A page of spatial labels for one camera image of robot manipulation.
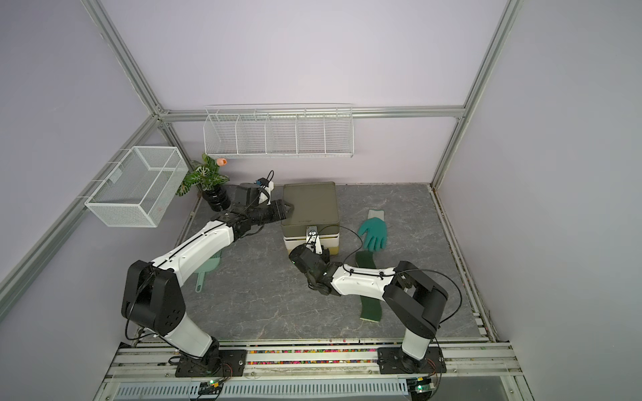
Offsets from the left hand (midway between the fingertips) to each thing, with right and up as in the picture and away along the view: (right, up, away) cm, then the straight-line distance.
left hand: (290, 209), depth 86 cm
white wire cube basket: (-51, +7, -2) cm, 51 cm away
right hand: (+6, -13, +1) cm, 14 cm away
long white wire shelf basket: (-7, +32, +15) cm, 36 cm away
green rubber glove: (+32, -8, +17) cm, 38 cm away
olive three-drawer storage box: (+8, +2, +1) cm, 9 cm away
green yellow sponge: (+28, -33, -3) cm, 43 cm away
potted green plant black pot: (-32, +12, +7) cm, 35 cm away
